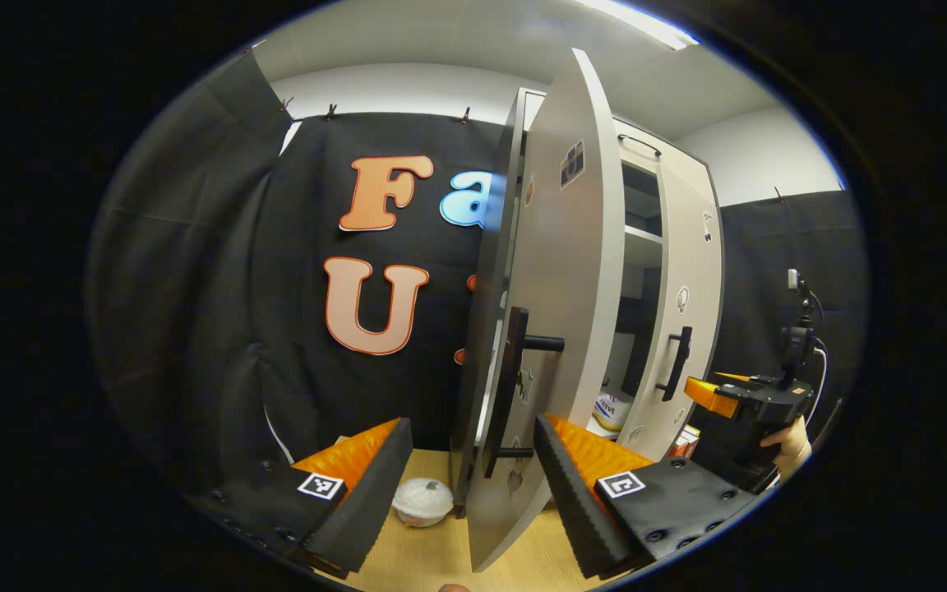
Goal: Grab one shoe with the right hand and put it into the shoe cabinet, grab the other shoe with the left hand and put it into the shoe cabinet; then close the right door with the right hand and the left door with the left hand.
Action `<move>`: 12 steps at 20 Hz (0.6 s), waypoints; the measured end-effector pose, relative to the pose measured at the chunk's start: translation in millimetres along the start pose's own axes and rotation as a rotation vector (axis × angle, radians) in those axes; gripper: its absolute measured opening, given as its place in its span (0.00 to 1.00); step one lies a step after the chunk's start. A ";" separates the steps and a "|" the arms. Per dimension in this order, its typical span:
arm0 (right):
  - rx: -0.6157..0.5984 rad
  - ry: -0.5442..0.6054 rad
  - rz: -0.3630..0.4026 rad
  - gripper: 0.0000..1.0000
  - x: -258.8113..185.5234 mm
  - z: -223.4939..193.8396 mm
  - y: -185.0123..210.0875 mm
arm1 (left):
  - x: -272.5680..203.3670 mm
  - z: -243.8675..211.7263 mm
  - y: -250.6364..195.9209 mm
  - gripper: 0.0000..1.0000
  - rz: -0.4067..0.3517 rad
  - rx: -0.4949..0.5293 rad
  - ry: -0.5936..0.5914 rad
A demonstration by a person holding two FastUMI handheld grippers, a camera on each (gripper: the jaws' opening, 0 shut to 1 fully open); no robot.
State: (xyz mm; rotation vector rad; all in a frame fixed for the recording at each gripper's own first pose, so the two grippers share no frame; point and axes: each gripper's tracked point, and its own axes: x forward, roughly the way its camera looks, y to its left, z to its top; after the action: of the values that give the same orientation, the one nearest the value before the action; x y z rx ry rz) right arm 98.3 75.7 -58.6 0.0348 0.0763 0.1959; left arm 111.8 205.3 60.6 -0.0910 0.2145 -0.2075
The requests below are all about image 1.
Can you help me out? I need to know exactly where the black door bar handle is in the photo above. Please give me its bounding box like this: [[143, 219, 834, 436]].
[[656, 326, 694, 403], [483, 308, 566, 479]]

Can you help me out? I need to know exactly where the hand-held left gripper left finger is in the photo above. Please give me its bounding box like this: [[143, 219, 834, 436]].
[[192, 418, 414, 576]]

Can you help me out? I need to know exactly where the white canvas shoe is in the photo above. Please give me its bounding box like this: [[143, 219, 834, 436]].
[[594, 393, 635, 433]]

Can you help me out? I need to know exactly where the white cabinet shelf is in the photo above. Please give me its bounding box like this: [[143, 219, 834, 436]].
[[623, 224, 663, 268]]

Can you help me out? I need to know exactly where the black backdrop cloth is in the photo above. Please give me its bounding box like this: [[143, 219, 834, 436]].
[[87, 49, 293, 494], [700, 191, 869, 494], [256, 111, 515, 486]]

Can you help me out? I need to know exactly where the small red printed box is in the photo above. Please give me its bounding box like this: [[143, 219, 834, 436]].
[[668, 425, 701, 460]]

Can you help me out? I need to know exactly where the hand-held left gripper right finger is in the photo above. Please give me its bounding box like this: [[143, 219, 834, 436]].
[[533, 414, 758, 580]]

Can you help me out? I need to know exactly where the thin camera cable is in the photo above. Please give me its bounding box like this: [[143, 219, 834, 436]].
[[802, 292, 829, 408]]

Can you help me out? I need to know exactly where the white lidded bowl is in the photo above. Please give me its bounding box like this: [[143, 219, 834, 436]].
[[392, 478, 455, 528]]

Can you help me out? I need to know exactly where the black drawer handle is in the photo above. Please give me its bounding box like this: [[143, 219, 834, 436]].
[[617, 133, 663, 158]]

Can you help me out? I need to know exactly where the white cabinet drawer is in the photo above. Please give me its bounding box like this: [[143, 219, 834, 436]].
[[613, 119, 717, 186]]

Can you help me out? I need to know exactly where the long ceiling light panel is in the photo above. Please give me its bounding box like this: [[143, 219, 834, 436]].
[[572, 0, 700, 50]]

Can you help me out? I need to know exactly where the white shoe cabinet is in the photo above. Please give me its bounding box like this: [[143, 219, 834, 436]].
[[451, 86, 725, 519]]

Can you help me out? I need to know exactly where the white shoe cabinet door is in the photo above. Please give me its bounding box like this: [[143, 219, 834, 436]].
[[465, 48, 627, 572], [615, 160, 725, 463]]

